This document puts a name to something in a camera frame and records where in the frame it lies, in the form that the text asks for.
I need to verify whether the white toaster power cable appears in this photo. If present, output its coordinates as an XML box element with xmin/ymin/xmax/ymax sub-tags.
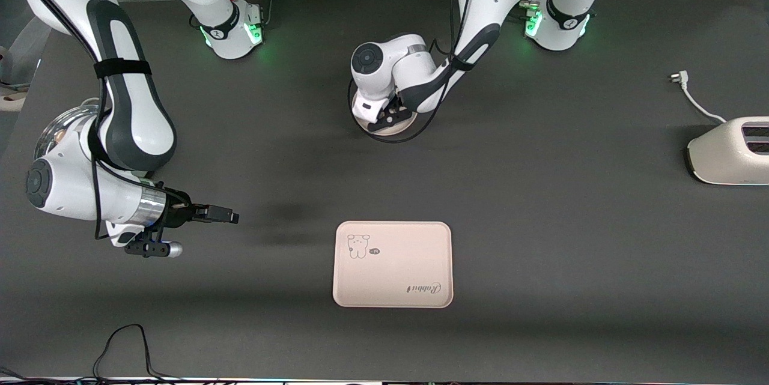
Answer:
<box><xmin>669</xmin><ymin>71</ymin><xmax>728</xmax><ymax>124</ymax></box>

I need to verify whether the glass pot lid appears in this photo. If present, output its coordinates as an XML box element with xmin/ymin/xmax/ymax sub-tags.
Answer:
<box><xmin>34</xmin><ymin>104</ymin><xmax>100</xmax><ymax>160</ymax></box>

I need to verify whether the white toaster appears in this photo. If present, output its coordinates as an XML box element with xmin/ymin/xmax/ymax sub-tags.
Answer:
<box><xmin>687</xmin><ymin>117</ymin><xmax>769</xmax><ymax>186</ymax></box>

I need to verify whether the dark grey table mat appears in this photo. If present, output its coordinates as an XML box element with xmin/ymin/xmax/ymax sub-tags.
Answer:
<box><xmin>0</xmin><ymin>0</ymin><xmax>769</xmax><ymax>383</ymax></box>

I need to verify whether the beige round plate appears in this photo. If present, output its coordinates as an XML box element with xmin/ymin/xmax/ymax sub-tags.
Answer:
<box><xmin>354</xmin><ymin>106</ymin><xmax>418</xmax><ymax>136</ymax></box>

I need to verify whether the grey rounded chair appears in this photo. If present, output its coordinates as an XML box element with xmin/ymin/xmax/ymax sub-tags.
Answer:
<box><xmin>0</xmin><ymin>13</ymin><xmax>52</xmax><ymax>112</ymax></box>

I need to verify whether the beige rectangular tray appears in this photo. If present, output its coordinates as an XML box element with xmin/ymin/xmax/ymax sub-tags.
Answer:
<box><xmin>332</xmin><ymin>221</ymin><xmax>453</xmax><ymax>309</ymax></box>

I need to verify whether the thin black table cable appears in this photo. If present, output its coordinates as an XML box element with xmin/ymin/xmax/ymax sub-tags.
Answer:
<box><xmin>0</xmin><ymin>324</ymin><xmax>199</xmax><ymax>385</ymax></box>

